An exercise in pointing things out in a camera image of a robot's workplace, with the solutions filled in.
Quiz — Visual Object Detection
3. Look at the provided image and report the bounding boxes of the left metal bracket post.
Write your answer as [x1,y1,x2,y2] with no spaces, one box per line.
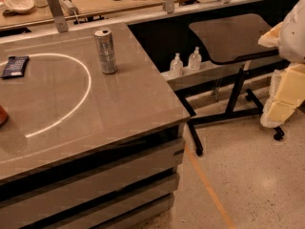
[47,0,68,32]

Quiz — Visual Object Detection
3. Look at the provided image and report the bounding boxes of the white power strip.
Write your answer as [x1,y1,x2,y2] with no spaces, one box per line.
[59,0,78,15]

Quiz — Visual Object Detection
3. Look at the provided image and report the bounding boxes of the white bowl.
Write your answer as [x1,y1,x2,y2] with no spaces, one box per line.
[4,0,34,13]

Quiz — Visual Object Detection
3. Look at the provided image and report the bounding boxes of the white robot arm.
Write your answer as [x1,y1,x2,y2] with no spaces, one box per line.
[258,0,305,63]

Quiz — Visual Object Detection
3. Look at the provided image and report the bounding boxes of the silver redbull can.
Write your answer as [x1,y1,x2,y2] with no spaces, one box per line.
[93,28,117,74]

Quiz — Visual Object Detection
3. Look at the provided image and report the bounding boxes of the clear sanitizer bottle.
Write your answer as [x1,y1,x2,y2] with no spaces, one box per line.
[188,47,202,70]
[170,52,183,77]

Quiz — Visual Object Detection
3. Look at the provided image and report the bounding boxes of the right clear sanitizer bottle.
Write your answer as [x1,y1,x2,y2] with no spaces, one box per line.
[188,47,202,70]

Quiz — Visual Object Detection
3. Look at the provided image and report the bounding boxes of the left clear sanitizer bottle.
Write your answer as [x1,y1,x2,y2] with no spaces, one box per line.
[170,52,183,77]

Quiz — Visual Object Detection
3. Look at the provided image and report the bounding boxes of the black rolling laptop stand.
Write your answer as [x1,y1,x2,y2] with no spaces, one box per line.
[175,13,278,156]

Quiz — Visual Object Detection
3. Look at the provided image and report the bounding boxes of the dark blue rxbar wrapper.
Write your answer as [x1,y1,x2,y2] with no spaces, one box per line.
[1,55,30,79]

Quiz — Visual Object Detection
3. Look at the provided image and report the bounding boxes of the reddish brown object at edge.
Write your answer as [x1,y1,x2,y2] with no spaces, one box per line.
[0,105,9,128]

